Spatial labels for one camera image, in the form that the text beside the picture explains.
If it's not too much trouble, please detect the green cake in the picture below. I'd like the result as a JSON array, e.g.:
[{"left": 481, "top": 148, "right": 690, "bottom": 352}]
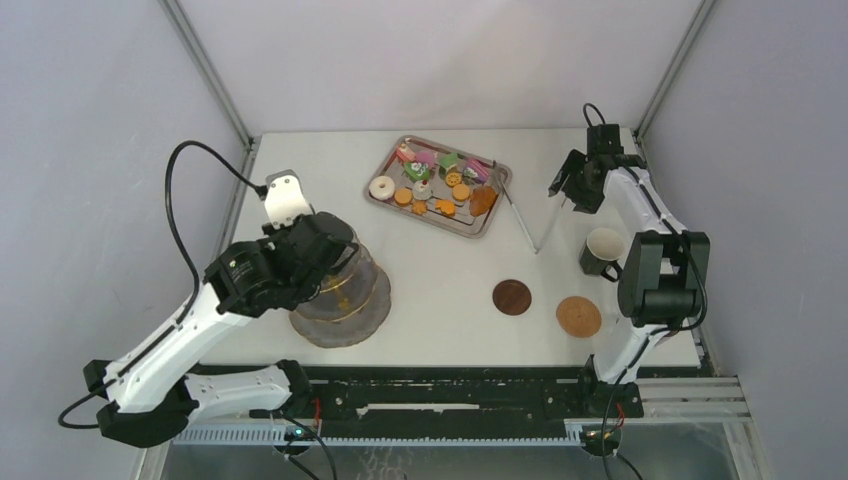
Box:
[{"left": 404, "top": 162, "right": 432, "bottom": 182}]

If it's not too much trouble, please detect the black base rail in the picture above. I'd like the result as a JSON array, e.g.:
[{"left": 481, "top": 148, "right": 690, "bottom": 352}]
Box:
[{"left": 248, "top": 364, "right": 645, "bottom": 422}]

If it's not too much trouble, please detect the dark brown round coaster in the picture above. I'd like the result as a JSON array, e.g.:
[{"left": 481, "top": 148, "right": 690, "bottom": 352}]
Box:
[{"left": 492, "top": 279, "right": 532, "bottom": 316}]

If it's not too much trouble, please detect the light wooden round coaster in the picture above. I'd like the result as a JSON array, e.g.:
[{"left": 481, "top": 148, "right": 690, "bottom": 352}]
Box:
[{"left": 556, "top": 296, "right": 602, "bottom": 338}]

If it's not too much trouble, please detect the brown cookie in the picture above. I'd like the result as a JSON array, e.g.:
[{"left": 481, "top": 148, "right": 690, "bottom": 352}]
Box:
[{"left": 469, "top": 185, "right": 498, "bottom": 217}]

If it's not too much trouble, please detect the three-tier glass dessert stand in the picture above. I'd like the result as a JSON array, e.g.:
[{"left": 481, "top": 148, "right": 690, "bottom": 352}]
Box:
[{"left": 289, "top": 233, "right": 392, "bottom": 349}]

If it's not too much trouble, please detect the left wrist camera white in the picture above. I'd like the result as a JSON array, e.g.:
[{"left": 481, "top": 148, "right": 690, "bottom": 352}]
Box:
[{"left": 263, "top": 169, "right": 315, "bottom": 229}]

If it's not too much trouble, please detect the metal serving tray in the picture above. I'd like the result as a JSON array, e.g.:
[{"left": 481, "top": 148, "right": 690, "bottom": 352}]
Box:
[{"left": 365, "top": 135, "right": 503, "bottom": 239}]

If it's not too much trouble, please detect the white frosted donut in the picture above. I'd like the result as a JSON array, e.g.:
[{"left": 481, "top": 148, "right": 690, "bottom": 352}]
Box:
[{"left": 368, "top": 175, "right": 396, "bottom": 201}]

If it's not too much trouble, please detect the black mug white inside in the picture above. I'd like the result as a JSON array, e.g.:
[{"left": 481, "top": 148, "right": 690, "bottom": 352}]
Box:
[{"left": 579, "top": 228, "right": 624, "bottom": 283}]

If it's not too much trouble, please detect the white cupcake with cherry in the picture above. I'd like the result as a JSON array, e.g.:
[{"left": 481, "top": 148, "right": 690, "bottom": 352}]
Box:
[{"left": 412, "top": 180, "right": 433, "bottom": 202}]

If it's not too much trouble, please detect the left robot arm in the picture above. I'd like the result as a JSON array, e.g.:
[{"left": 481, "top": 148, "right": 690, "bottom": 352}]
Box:
[{"left": 84, "top": 212, "right": 359, "bottom": 448}]

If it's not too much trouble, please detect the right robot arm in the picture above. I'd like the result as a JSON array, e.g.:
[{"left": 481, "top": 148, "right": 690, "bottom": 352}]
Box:
[{"left": 548, "top": 124, "right": 710, "bottom": 417}]

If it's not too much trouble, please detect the pink purple cake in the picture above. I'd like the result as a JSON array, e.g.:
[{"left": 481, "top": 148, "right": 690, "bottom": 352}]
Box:
[{"left": 462, "top": 157, "right": 491, "bottom": 185}]

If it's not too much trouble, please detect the orange round biscuit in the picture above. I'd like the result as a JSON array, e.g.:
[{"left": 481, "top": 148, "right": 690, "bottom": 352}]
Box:
[{"left": 393, "top": 187, "right": 414, "bottom": 207}]

